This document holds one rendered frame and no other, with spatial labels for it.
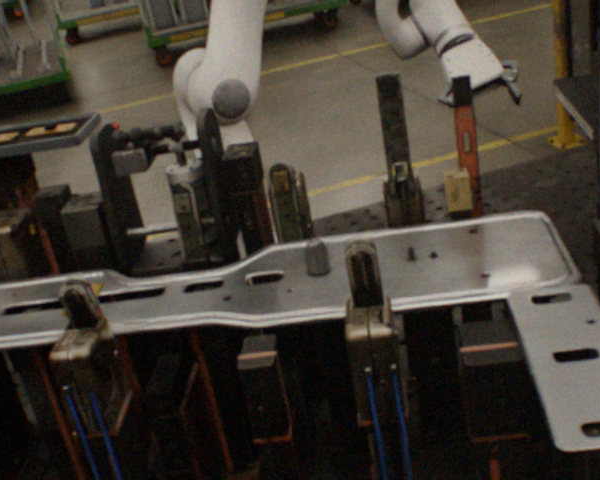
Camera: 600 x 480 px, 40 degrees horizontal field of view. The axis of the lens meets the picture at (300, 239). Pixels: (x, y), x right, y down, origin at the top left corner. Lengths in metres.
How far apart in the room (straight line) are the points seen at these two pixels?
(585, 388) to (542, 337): 0.10
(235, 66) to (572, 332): 0.81
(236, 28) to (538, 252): 0.70
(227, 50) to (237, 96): 0.08
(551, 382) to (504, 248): 0.30
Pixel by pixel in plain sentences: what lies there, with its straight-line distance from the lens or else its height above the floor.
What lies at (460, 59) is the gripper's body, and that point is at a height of 1.10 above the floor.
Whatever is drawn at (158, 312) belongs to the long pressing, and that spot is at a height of 1.00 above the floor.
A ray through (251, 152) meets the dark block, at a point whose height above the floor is 1.12.
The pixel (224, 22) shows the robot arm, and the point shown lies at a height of 1.27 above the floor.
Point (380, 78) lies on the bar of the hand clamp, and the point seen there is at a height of 1.21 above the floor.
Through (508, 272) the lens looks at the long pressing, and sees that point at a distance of 1.07.
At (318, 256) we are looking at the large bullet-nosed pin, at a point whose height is 1.03.
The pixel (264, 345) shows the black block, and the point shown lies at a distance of 1.01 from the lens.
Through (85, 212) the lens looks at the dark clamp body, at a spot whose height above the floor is 1.07.
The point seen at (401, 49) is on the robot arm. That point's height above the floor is 1.13.
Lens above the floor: 1.51
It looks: 24 degrees down
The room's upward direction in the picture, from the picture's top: 11 degrees counter-clockwise
